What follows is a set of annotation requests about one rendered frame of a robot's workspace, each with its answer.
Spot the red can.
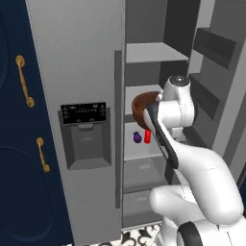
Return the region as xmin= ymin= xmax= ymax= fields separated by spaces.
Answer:
xmin=143 ymin=129 xmax=153 ymax=145

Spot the large dark grey door bin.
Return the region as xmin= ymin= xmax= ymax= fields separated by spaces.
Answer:
xmin=192 ymin=26 xmax=245 ymax=71

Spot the short clear fridge drawer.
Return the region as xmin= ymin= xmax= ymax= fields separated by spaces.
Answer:
xmin=122 ymin=189 xmax=161 ymax=223

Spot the grey fridge interior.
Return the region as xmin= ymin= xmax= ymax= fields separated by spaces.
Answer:
xmin=121 ymin=0 xmax=206 ymax=230

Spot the dark grey fridge door handle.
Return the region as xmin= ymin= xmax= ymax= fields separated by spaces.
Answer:
xmin=113 ymin=49 xmax=124 ymax=209

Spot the brown bowl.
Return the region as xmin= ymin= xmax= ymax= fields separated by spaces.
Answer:
xmin=131 ymin=90 xmax=165 ymax=130

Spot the wide grey fridge shelf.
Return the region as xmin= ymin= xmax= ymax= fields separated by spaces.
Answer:
xmin=125 ymin=41 xmax=190 ymax=64

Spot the grey fridge door with dispenser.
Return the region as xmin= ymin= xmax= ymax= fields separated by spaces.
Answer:
xmin=25 ymin=0 xmax=125 ymax=246

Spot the open grey fridge door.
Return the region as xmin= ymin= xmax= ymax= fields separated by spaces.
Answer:
xmin=186 ymin=0 xmax=246 ymax=193

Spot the small dark grey door bin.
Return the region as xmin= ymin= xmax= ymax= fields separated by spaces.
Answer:
xmin=187 ymin=72 xmax=223 ymax=122

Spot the purple eggplant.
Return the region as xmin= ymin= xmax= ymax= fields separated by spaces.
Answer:
xmin=133 ymin=131 xmax=143 ymax=145

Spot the long brass cupboard handle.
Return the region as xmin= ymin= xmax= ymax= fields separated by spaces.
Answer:
xmin=14 ymin=54 xmax=36 ymax=109

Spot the navy cupboard door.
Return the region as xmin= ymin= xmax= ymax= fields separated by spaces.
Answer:
xmin=0 ymin=0 xmax=50 ymax=127
xmin=0 ymin=123 xmax=75 ymax=246

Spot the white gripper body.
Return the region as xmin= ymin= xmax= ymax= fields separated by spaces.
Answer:
xmin=170 ymin=127 xmax=187 ymax=142

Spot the short brass cupboard handle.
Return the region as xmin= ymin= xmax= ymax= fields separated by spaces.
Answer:
xmin=36 ymin=136 xmax=52 ymax=174

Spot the tall clear fridge drawer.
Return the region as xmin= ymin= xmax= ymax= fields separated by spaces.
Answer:
xmin=123 ymin=155 xmax=176 ymax=194

